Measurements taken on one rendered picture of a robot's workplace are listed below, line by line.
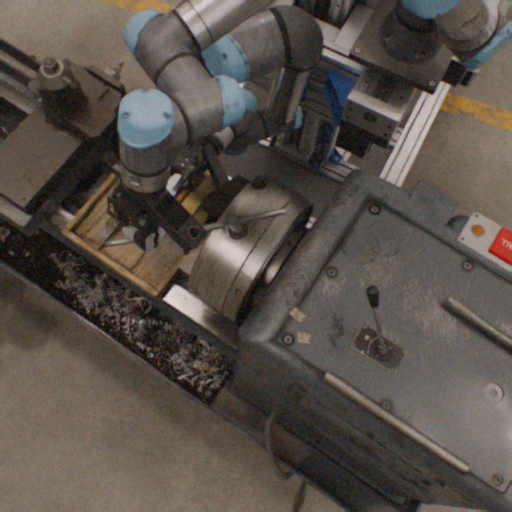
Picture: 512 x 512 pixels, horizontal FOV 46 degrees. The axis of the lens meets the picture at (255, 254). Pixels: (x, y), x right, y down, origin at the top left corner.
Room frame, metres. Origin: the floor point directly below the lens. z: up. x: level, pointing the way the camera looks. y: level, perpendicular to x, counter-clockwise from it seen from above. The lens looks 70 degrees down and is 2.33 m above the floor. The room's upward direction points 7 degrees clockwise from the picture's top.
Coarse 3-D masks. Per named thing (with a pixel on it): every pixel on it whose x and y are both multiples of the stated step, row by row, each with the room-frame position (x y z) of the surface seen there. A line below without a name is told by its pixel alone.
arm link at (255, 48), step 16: (256, 16) 0.81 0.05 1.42; (272, 16) 0.81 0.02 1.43; (240, 32) 0.77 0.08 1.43; (256, 32) 0.77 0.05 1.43; (272, 32) 0.78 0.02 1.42; (208, 48) 0.75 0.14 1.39; (224, 48) 0.73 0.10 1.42; (240, 48) 0.74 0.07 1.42; (256, 48) 0.75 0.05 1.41; (272, 48) 0.76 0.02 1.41; (288, 48) 0.77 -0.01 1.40; (208, 64) 0.75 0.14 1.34; (224, 64) 0.71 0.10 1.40; (240, 64) 0.72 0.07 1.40; (256, 64) 0.73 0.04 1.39; (272, 64) 0.74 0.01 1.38; (288, 64) 0.76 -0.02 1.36; (240, 80) 0.71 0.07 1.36
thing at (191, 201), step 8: (176, 192) 0.57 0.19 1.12; (184, 192) 0.58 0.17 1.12; (192, 192) 0.58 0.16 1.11; (184, 200) 0.56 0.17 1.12; (192, 200) 0.56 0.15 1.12; (200, 200) 0.56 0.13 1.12; (192, 208) 0.54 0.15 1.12; (200, 208) 0.55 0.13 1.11; (200, 216) 0.53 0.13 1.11; (208, 216) 0.53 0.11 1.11
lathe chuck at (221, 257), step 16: (256, 176) 0.59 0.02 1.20; (240, 192) 0.54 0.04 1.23; (256, 192) 0.54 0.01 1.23; (272, 192) 0.55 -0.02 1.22; (288, 192) 0.57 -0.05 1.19; (240, 208) 0.50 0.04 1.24; (256, 208) 0.51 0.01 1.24; (272, 208) 0.51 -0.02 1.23; (256, 224) 0.47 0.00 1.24; (208, 240) 0.43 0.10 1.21; (224, 240) 0.43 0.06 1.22; (240, 240) 0.44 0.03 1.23; (256, 240) 0.44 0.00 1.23; (208, 256) 0.41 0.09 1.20; (224, 256) 0.41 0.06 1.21; (240, 256) 0.41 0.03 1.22; (192, 272) 0.38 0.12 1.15; (208, 272) 0.38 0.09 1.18; (224, 272) 0.38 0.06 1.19; (208, 288) 0.36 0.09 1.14; (224, 288) 0.35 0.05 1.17; (208, 304) 0.34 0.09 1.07
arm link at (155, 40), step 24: (192, 0) 0.66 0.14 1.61; (216, 0) 0.66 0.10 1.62; (240, 0) 0.66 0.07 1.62; (264, 0) 0.68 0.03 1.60; (144, 24) 0.61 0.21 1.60; (168, 24) 0.62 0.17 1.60; (192, 24) 0.62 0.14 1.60; (216, 24) 0.63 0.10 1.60; (240, 24) 0.66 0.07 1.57; (144, 48) 0.58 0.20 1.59; (168, 48) 0.58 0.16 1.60; (192, 48) 0.60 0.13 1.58
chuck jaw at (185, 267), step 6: (204, 240) 0.48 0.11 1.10; (198, 246) 0.46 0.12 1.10; (186, 252) 0.45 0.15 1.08; (192, 252) 0.44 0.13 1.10; (198, 252) 0.45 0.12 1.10; (186, 258) 0.43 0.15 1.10; (192, 258) 0.43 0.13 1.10; (180, 264) 0.41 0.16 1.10; (186, 264) 0.41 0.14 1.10; (192, 264) 0.42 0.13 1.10; (180, 270) 0.40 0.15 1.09; (186, 270) 0.40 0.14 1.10; (186, 276) 0.39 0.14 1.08; (192, 288) 0.37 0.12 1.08
